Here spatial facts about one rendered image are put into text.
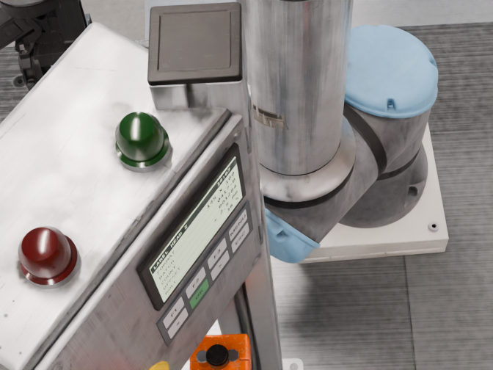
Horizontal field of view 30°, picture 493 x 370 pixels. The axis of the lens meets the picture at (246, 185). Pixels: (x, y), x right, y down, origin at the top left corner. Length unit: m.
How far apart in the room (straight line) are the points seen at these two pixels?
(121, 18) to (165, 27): 1.95
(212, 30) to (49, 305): 0.15
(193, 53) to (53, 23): 0.63
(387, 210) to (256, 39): 0.44
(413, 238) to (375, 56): 0.25
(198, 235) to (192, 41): 0.10
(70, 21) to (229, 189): 0.60
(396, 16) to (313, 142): 0.55
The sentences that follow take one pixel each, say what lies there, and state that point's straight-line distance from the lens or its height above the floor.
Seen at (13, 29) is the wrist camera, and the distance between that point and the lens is 1.06.
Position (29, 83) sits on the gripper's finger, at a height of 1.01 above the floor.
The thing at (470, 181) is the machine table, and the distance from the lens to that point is 1.17.
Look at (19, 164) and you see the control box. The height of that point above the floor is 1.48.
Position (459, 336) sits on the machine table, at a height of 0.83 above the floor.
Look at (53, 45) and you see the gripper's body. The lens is 1.07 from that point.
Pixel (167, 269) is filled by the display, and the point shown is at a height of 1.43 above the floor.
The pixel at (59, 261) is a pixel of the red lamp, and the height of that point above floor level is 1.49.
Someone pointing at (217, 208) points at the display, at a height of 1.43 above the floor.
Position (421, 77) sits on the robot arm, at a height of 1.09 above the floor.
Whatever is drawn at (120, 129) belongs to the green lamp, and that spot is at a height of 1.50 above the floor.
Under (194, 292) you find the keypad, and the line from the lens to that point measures 0.53.
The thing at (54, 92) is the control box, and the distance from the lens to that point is 0.47.
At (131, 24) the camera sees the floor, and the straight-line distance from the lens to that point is 2.38.
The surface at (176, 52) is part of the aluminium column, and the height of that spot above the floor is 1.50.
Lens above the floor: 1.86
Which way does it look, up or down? 62 degrees down
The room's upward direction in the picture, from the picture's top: 8 degrees counter-clockwise
